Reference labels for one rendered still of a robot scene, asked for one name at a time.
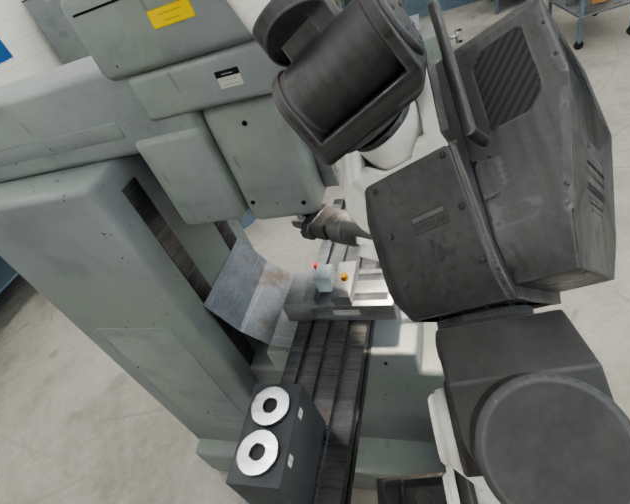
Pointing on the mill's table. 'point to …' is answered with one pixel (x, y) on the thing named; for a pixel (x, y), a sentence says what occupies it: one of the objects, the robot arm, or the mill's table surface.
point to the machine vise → (303, 287)
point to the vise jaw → (343, 293)
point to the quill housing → (266, 158)
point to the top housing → (152, 31)
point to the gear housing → (205, 81)
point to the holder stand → (278, 447)
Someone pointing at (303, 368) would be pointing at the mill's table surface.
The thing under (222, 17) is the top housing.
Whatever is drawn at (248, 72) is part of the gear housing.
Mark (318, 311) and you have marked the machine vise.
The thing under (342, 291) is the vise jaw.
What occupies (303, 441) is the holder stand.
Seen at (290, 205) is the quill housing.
